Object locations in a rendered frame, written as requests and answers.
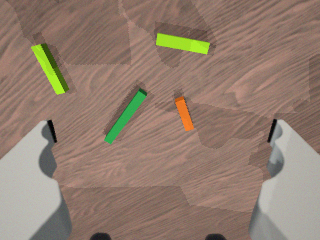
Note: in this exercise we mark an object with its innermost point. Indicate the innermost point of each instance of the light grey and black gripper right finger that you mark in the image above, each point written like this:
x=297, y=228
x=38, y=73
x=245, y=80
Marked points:
x=288, y=205

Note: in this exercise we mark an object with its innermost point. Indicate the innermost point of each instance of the orange rod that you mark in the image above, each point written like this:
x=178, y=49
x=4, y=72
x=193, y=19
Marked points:
x=183, y=111

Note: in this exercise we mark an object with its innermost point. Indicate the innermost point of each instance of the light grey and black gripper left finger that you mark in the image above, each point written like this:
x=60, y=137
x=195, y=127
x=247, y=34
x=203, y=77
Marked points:
x=32, y=206

